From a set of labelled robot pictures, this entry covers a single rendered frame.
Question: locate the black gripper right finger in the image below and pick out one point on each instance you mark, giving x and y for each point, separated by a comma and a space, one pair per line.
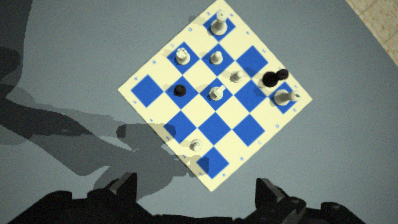
274, 206

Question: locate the blue and cream chessboard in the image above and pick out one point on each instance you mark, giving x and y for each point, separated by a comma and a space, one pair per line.
231, 129

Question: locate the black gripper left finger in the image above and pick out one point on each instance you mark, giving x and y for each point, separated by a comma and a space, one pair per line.
102, 206

